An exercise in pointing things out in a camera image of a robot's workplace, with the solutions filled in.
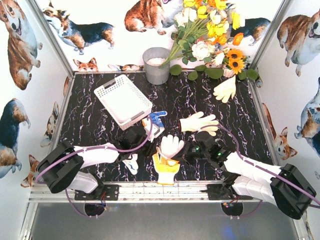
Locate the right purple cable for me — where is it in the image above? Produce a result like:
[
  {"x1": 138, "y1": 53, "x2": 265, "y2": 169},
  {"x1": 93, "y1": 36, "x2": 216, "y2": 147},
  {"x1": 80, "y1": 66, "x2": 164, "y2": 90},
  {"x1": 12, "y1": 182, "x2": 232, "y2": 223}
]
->
[{"x1": 198, "y1": 124, "x2": 320, "y2": 218}]

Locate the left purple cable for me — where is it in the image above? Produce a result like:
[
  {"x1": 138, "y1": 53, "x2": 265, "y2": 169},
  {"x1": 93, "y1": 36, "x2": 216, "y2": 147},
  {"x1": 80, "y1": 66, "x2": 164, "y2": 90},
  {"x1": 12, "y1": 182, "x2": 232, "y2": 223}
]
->
[{"x1": 34, "y1": 115, "x2": 154, "y2": 218}]

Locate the grey metal bucket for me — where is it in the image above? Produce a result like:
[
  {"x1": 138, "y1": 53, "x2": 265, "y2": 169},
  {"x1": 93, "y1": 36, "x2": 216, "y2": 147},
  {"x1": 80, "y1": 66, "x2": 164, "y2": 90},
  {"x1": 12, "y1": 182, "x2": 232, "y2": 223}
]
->
[{"x1": 142, "y1": 47, "x2": 170, "y2": 85}]

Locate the purple cable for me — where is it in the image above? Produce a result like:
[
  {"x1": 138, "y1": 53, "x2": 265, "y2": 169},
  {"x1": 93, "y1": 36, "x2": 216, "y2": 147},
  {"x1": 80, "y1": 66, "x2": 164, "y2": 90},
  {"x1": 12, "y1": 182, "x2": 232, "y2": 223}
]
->
[
  {"x1": 198, "y1": 124, "x2": 320, "y2": 218},
  {"x1": 34, "y1": 115, "x2": 154, "y2": 218}
]

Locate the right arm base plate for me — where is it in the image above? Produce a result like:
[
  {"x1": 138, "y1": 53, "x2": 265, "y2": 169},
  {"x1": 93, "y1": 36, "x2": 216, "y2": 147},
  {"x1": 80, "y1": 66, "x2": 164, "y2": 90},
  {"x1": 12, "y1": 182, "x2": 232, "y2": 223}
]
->
[{"x1": 200, "y1": 173, "x2": 253, "y2": 200}]

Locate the artificial flower bouquet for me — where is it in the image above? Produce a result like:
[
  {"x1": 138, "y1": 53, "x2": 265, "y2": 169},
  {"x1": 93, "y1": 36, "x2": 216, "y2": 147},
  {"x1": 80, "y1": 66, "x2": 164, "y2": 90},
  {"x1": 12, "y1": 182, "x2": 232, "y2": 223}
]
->
[{"x1": 162, "y1": 0, "x2": 246, "y2": 65}]

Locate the blue dotted knit glove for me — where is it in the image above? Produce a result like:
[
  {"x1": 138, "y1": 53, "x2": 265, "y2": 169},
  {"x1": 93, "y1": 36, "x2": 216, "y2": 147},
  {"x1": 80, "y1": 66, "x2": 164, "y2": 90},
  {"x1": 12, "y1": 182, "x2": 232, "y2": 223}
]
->
[{"x1": 141, "y1": 111, "x2": 168, "y2": 142}]

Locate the cream leather glove back right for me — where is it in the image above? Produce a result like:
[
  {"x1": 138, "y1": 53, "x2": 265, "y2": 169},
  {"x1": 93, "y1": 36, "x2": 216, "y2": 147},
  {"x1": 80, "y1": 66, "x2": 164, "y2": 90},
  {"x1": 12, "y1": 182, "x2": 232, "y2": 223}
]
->
[{"x1": 213, "y1": 75, "x2": 236, "y2": 103}]

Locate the yellow dotted knit glove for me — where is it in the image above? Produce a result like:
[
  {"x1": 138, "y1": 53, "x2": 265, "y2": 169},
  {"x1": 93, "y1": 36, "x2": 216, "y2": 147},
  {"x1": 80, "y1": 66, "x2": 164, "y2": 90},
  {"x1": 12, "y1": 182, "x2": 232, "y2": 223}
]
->
[{"x1": 152, "y1": 153, "x2": 180, "y2": 186}]

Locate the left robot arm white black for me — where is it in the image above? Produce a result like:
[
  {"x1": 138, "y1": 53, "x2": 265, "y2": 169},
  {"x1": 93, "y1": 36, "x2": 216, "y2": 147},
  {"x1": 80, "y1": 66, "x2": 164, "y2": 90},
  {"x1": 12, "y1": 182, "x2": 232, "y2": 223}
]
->
[{"x1": 35, "y1": 124, "x2": 161, "y2": 194}]

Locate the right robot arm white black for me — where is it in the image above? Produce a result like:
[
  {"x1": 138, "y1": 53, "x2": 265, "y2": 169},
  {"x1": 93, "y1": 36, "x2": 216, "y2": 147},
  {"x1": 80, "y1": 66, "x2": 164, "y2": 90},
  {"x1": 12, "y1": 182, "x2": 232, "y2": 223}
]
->
[{"x1": 173, "y1": 131, "x2": 317, "y2": 220}]

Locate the cream leather glove centre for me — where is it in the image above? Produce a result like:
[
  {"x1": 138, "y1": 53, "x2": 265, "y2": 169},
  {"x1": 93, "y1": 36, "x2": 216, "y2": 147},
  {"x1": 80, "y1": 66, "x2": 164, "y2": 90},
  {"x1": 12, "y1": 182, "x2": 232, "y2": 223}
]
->
[{"x1": 179, "y1": 111, "x2": 219, "y2": 137}]

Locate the white plastic storage basket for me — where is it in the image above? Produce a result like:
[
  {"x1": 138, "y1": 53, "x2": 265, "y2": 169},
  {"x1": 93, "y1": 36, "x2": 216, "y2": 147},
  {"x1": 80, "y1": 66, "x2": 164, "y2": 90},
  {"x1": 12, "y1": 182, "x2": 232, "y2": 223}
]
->
[{"x1": 93, "y1": 74, "x2": 153, "y2": 131}]

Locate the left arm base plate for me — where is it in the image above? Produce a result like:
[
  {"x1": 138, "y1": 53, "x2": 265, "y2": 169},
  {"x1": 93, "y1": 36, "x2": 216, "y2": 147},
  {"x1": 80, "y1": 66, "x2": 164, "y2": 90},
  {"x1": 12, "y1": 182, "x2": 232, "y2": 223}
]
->
[{"x1": 74, "y1": 184, "x2": 120, "y2": 201}]

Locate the white glove front left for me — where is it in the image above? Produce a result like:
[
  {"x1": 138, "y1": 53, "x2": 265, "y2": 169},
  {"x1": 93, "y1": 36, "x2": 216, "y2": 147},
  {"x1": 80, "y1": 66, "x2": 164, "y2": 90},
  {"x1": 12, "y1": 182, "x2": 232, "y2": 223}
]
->
[{"x1": 122, "y1": 153, "x2": 139, "y2": 175}]

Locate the cream leather glove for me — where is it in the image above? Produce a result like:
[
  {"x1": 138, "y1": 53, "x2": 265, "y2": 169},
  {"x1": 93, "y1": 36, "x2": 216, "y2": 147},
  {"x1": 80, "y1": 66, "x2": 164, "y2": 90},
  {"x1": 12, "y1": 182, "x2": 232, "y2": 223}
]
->
[
  {"x1": 179, "y1": 111, "x2": 219, "y2": 137},
  {"x1": 213, "y1": 75, "x2": 236, "y2": 103}
]

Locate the sunflower bunch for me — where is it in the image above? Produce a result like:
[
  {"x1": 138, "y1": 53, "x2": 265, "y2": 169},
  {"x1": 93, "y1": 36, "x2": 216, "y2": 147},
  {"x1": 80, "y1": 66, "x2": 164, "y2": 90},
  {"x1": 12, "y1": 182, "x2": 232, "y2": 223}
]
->
[{"x1": 222, "y1": 48, "x2": 250, "y2": 75}]

